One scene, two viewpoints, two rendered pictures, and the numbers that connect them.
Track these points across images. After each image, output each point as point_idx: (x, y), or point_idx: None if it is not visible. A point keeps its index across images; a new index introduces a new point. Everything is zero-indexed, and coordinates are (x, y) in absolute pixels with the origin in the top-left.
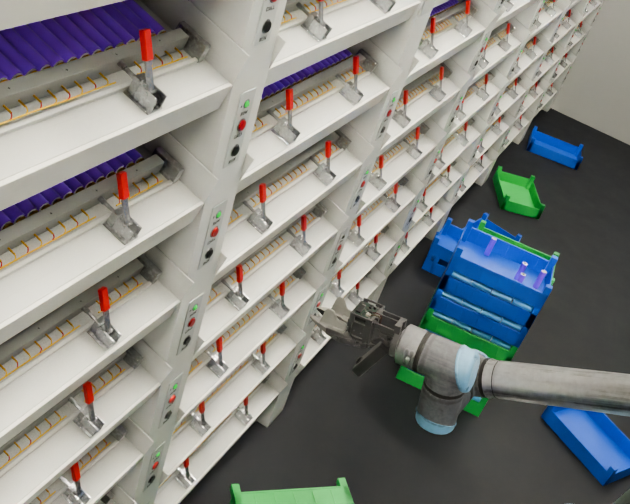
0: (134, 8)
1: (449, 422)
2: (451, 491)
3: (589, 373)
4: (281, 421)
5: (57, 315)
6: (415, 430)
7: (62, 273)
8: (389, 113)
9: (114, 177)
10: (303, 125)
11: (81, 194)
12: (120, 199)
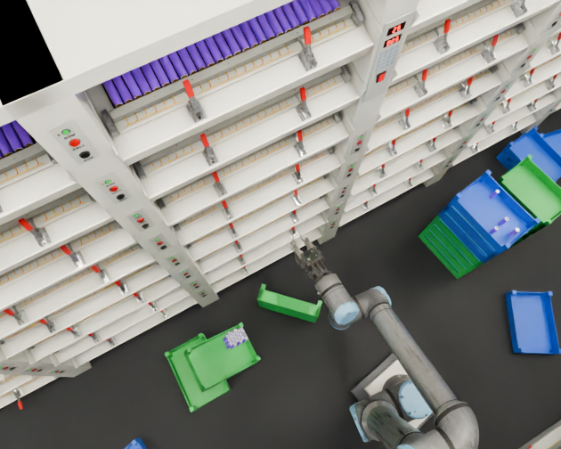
0: None
1: (339, 327)
2: (404, 318)
3: (412, 354)
4: (329, 243)
5: None
6: (407, 273)
7: (38, 282)
8: (358, 143)
9: None
10: (242, 179)
11: None
12: (85, 239)
